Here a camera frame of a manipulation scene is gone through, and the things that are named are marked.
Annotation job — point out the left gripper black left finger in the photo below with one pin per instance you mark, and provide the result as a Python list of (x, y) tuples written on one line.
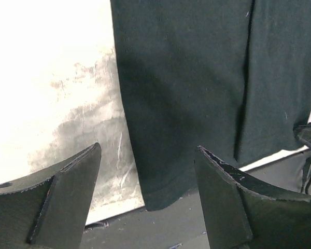
[(49, 208)]

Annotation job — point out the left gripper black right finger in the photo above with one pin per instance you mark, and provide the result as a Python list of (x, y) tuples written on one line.
[(241, 211)]

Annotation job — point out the black t shirt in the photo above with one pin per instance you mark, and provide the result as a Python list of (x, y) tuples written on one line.
[(231, 76)]

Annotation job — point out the black base bar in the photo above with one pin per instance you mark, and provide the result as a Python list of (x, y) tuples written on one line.
[(182, 224)]

